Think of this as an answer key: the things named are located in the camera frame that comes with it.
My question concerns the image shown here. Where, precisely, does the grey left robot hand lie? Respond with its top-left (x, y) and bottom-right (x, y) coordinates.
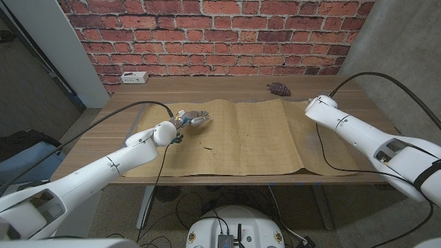
top-left (170, 110), bottom-right (212, 130)

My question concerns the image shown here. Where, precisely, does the floral kraft wrapping paper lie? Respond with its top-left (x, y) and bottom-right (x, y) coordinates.
top-left (122, 99), bottom-right (359, 178)

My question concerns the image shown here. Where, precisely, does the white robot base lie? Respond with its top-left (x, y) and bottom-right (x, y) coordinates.
top-left (185, 205), bottom-right (286, 248)

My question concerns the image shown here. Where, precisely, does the brown pinecone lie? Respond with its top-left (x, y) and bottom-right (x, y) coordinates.
top-left (267, 81), bottom-right (292, 97)

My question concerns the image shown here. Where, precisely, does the white power strip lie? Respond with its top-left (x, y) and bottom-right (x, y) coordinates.
top-left (120, 71), bottom-right (150, 85)

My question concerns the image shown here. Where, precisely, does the black floor fan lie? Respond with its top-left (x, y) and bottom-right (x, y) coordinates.
top-left (154, 185), bottom-right (182, 203)

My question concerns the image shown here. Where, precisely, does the red brick printed backdrop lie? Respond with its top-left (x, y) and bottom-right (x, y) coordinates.
top-left (57, 0), bottom-right (376, 96)

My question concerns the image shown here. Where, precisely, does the white table leg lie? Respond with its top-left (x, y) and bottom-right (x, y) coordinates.
top-left (136, 185), bottom-right (156, 230)

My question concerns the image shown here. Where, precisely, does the grey electronics box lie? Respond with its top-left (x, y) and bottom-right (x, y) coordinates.
top-left (216, 234), bottom-right (236, 248)

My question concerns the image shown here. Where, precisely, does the grey table leg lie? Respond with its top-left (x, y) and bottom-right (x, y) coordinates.
top-left (311, 185), bottom-right (334, 231)

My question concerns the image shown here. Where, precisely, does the black cloth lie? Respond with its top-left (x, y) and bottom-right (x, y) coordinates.
top-left (0, 130), bottom-right (63, 163)

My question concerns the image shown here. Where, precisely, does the thin black left wrist cable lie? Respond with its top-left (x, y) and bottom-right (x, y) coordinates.
top-left (136, 143), bottom-right (172, 244)

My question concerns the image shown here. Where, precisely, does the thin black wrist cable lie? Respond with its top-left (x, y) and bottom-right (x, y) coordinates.
top-left (315, 123), bottom-right (435, 248)
top-left (136, 143), bottom-right (172, 244)

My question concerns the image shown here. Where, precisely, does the white floor cable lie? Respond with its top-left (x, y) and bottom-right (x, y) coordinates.
top-left (267, 185), bottom-right (309, 244)

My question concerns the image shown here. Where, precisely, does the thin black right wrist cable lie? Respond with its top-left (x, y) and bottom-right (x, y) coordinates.
top-left (315, 123), bottom-right (435, 248)

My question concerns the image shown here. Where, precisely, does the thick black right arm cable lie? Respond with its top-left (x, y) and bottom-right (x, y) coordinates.
top-left (328, 71), bottom-right (441, 132)

